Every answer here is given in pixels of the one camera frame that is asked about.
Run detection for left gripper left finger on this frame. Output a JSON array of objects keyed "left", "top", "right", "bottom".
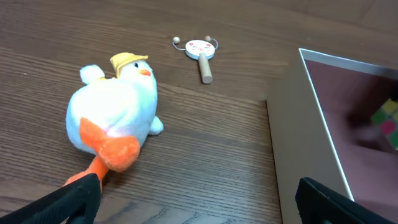
[{"left": 1, "top": 174, "right": 101, "bottom": 224}]

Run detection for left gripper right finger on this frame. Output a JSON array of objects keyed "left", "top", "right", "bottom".
[{"left": 295, "top": 177, "right": 394, "bottom": 224}]

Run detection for colourful puzzle cube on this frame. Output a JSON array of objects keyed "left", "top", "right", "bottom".
[{"left": 371, "top": 98, "right": 397, "bottom": 150}]

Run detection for white box pink interior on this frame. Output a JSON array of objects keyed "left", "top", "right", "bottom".
[{"left": 267, "top": 48, "right": 397, "bottom": 223}]

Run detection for white plush duck toy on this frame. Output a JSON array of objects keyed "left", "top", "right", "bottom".
[{"left": 65, "top": 52, "right": 164, "bottom": 184}]

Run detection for wooden pig rattle drum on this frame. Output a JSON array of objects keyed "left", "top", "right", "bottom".
[{"left": 172, "top": 35, "right": 219, "bottom": 84}]

